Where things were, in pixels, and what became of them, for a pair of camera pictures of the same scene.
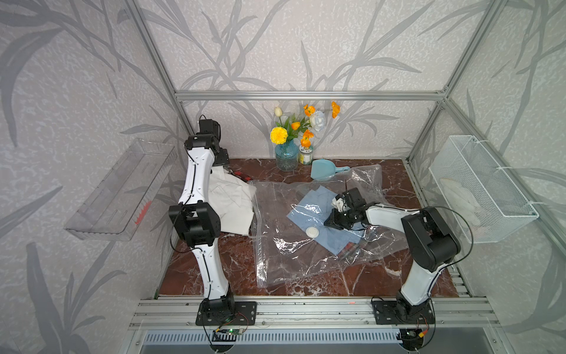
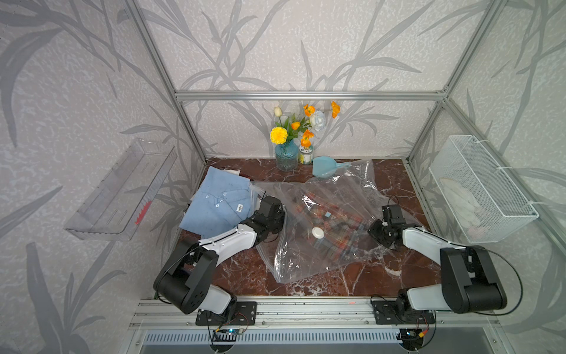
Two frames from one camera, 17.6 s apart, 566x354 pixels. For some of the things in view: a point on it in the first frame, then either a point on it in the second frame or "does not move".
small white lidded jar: (305, 155) does not move
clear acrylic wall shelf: (113, 211) does not move
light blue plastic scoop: (324, 169) does not move
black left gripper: (223, 158) -> (277, 231)
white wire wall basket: (484, 204) does not move
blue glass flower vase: (287, 155) does not move
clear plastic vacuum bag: (291, 240) does not move
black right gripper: (333, 220) -> (372, 230)
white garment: (233, 200) -> (256, 195)
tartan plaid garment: (370, 248) -> (324, 226)
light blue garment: (310, 212) -> (221, 201)
